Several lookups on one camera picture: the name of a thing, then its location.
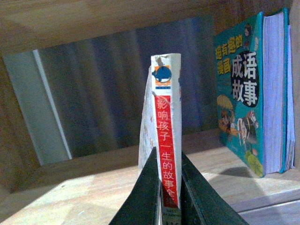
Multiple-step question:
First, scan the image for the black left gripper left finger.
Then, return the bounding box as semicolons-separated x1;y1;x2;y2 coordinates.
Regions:
110;147;161;225

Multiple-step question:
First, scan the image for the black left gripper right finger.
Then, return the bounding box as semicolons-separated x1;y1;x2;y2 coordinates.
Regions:
180;153;248;225

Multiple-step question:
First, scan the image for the white paperback red spine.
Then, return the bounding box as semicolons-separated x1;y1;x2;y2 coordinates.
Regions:
137;52;182;209

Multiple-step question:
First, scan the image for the wooden bookshelf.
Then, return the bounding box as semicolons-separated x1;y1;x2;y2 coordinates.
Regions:
0;0;300;225

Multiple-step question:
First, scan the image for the thin book beside divider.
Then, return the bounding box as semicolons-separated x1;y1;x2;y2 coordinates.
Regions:
285;25;295;170

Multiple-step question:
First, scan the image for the dark blue curtain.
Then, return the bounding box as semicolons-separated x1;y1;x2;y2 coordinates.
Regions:
38;17;217;157

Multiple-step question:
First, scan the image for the teal hardcover comic book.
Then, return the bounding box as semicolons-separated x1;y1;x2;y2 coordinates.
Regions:
214;8;289;177

